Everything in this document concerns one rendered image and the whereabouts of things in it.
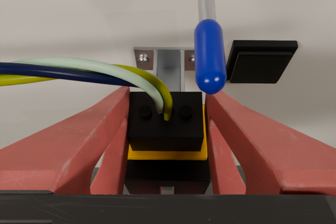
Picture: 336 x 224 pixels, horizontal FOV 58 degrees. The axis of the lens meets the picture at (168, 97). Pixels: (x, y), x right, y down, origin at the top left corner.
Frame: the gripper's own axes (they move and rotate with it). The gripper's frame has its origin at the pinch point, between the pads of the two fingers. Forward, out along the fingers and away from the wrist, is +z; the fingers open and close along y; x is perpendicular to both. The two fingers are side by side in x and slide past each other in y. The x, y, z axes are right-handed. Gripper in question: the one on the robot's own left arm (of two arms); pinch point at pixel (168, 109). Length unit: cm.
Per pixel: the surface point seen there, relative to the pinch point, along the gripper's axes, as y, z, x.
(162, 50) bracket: 0.3, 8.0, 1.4
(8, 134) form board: 17.7, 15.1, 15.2
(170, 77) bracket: -0.2, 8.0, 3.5
